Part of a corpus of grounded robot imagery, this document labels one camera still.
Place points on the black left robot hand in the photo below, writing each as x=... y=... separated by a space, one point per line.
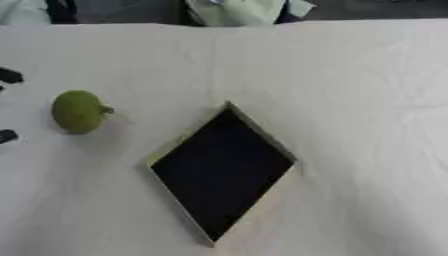
x=8 y=76

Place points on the cardboard box with black inside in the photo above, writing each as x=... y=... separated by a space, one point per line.
x=221 y=170

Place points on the person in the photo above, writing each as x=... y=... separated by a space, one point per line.
x=239 y=11
x=23 y=11

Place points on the green toy fruit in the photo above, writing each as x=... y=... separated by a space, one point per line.
x=77 y=112

